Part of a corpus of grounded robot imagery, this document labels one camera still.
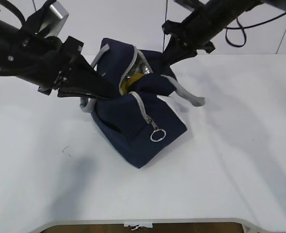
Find navy blue lunch bag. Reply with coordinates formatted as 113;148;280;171
80;38;205;168

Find yellow orange fruit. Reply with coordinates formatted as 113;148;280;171
121;73;144;95

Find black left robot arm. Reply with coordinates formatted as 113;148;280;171
0;0;118;100

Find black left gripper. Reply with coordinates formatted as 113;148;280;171
18;36;116;100

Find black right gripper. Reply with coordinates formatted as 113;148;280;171
161;8;215;66

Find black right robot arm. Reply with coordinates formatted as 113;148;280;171
161;0;286;66

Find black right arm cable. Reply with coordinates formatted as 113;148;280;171
225;11;286;47

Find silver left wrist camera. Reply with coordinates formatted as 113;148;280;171
26;0;69;38

